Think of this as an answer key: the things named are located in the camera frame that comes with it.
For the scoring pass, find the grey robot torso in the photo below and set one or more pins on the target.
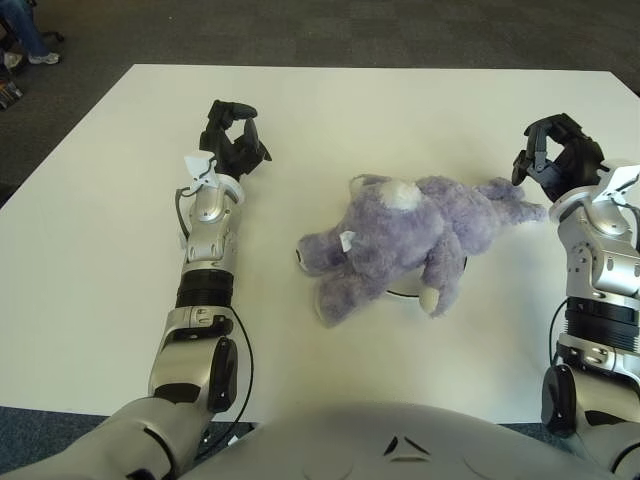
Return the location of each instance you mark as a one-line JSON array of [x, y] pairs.
[[375, 445]]

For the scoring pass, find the white sneaker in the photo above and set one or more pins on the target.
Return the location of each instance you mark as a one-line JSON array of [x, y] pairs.
[[44, 58], [12, 60]]

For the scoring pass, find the purple plush rabbit doll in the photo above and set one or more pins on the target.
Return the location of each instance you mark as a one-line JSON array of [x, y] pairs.
[[400, 235]]

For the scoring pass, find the white plate with black rim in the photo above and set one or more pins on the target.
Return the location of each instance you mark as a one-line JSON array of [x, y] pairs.
[[400, 292]]

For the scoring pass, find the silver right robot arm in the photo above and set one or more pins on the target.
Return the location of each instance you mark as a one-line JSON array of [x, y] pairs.
[[600, 260]]

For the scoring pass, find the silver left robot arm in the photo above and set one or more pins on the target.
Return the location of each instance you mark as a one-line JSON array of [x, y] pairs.
[[207, 235]]

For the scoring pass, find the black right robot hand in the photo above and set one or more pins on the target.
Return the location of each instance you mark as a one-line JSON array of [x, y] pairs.
[[575, 165]]

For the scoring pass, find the dark clutter on floor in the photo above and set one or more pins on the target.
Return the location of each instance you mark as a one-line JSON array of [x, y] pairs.
[[9, 94]]

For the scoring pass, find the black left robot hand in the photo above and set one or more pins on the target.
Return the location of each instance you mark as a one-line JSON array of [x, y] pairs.
[[235, 150]]

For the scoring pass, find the blue jeans leg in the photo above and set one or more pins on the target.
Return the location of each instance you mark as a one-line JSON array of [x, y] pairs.
[[25, 25]]

